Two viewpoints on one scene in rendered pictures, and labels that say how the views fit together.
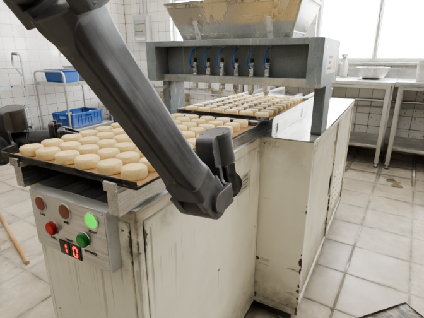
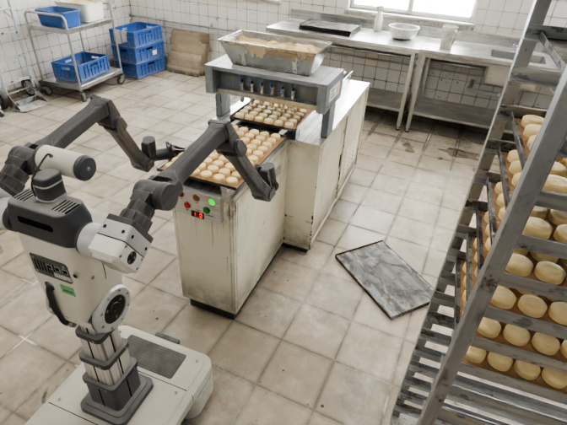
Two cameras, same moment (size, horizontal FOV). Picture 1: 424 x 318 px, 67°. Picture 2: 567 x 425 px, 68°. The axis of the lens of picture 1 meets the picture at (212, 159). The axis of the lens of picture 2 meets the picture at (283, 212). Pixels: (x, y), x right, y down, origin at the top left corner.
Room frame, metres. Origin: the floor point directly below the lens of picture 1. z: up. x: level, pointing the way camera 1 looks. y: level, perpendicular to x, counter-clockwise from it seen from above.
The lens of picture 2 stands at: (-1.03, 0.16, 1.85)
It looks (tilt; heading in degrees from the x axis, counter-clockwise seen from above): 35 degrees down; 351
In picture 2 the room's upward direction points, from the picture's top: 3 degrees clockwise
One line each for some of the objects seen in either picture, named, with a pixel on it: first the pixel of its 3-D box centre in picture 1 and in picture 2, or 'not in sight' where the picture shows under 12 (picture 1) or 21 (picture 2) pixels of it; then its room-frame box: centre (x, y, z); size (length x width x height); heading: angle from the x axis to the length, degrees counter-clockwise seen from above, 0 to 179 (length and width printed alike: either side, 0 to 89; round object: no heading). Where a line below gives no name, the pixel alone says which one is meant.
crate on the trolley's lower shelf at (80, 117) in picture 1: (78, 117); (82, 67); (4.48, 1.89, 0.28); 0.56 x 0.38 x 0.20; 156
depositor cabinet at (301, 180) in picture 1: (269, 178); (295, 153); (1.79, -0.35, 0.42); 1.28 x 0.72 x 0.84; 151
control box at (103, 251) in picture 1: (74, 226); (198, 203); (0.61, 0.30, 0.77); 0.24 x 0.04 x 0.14; 61
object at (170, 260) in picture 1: (175, 261); (236, 219); (0.93, 0.13, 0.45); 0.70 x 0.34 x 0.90; 151
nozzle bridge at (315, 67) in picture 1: (240, 83); (273, 96); (1.38, -0.12, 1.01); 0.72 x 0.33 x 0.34; 61
